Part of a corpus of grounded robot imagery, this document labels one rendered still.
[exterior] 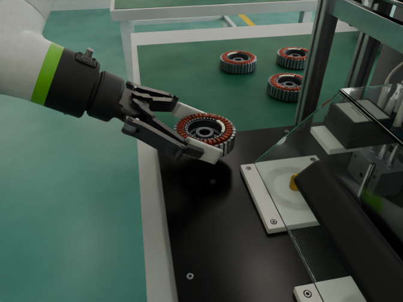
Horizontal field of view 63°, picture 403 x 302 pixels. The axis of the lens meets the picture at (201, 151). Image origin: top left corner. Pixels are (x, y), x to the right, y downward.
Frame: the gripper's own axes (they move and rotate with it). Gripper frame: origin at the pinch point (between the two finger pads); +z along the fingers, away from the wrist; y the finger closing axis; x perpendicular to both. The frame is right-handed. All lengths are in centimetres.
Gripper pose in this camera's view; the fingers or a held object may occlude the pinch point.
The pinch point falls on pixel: (202, 134)
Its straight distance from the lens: 60.1
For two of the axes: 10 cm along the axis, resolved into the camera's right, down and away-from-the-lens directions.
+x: -5.0, 7.4, 4.5
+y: -1.9, -6.0, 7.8
